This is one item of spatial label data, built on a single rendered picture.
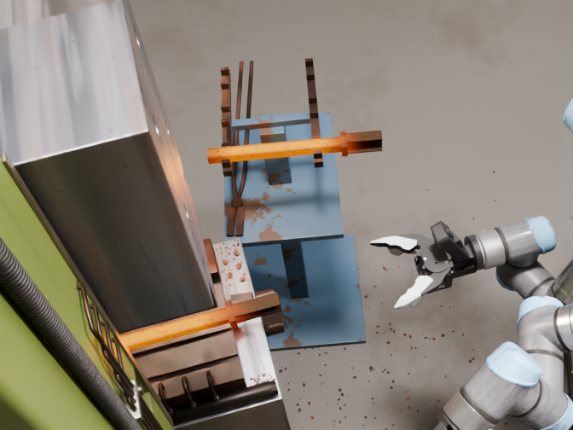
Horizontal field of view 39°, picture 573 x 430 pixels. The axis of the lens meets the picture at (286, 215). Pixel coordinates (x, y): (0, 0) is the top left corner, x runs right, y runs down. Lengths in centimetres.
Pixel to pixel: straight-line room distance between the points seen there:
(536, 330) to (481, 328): 127
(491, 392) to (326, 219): 89
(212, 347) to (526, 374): 60
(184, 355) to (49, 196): 72
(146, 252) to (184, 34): 256
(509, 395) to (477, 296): 144
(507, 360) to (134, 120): 70
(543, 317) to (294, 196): 89
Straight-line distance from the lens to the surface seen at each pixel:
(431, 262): 159
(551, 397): 135
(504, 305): 271
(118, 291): 108
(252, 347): 162
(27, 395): 71
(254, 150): 184
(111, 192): 90
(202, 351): 155
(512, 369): 127
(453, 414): 130
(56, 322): 76
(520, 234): 164
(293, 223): 204
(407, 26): 344
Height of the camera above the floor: 239
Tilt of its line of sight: 56 degrees down
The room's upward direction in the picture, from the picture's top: 9 degrees counter-clockwise
